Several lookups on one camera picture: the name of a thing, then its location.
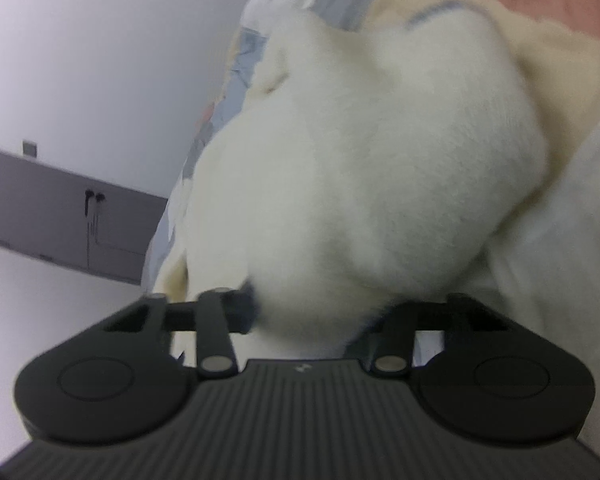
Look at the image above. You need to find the cream sweater with blue stripes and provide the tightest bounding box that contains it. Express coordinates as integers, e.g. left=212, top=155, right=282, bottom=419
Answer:
left=182, top=7, right=551, bottom=361

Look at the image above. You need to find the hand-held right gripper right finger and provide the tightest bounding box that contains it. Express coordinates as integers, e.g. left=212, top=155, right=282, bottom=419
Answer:
left=350, top=292, right=511, bottom=378

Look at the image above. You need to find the grey door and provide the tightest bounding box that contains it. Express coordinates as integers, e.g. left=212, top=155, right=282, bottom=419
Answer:
left=0, top=144, right=170, bottom=287

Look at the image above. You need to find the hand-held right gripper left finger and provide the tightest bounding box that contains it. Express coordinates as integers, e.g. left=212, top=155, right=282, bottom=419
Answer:
left=100, top=287, right=258, bottom=378

